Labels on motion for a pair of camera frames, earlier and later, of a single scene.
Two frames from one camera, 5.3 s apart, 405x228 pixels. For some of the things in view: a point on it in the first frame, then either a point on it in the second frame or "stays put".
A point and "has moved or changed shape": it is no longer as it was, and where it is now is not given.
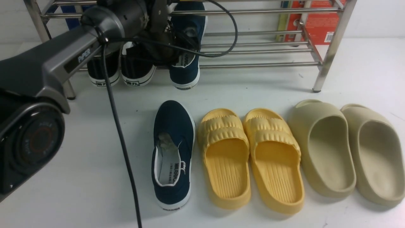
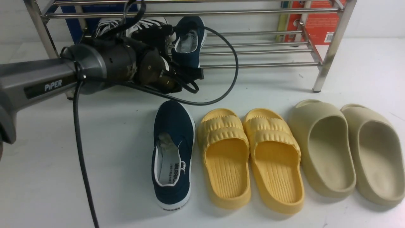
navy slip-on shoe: x=174 y=138 stays put
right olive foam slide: x=378 y=156 stays put
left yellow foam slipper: x=224 y=145 stays put
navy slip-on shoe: x=189 y=24 has moved or changed shape
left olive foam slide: x=327 y=162 stays put
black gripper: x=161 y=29 to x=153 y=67
